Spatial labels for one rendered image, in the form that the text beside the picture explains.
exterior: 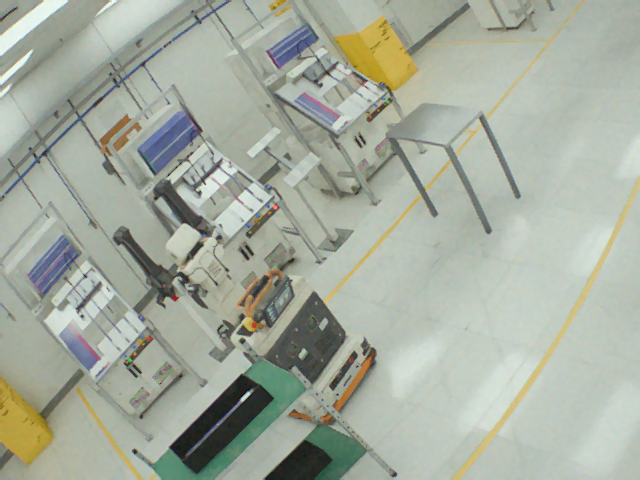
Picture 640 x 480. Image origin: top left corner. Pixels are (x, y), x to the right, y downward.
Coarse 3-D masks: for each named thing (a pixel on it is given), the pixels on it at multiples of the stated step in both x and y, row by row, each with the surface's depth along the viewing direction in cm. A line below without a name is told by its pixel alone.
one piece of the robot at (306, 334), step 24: (312, 288) 387; (288, 312) 373; (312, 312) 386; (240, 336) 368; (264, 336) 361; (288, 336) 373; (312, 336) 386; (336, 336) 400; (288, 360) 373; (312, 360) 386
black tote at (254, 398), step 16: (240, 384) 295; (256, 384) 287; (224, 400) 290; (256, 400) 281; (208, 416) 286; (240, 416) 277; (192, 432) 282; (224, 432) 273; (176, 448) 277; (208, 448) 269; (192, 464) 264
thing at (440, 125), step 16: (416, 112) 476; (432, 112) 462; (448, 112) 449; (464, 112) 437; (480, 112) 426; (400, 128) 468; (416, 128) 455; (432, 128) 442; (448, 128) 430; (464, 128) 421; (432, 144) 429; (448, 144) 416; (496, 144) 440; (416, 176) 491; (464, 176) 429; (512, 176) 455; (432, 208) 505; (480, 208) 443
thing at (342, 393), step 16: (352, 336) 405; (336, 352) 401; (368, 352) 408; (336, 368) 391; (352, 368) 398; (320, 384) 384; (352, 384) 397; (304, 400) 380; (336, 400) 389; (304, 416) 394; (320, 416) 381
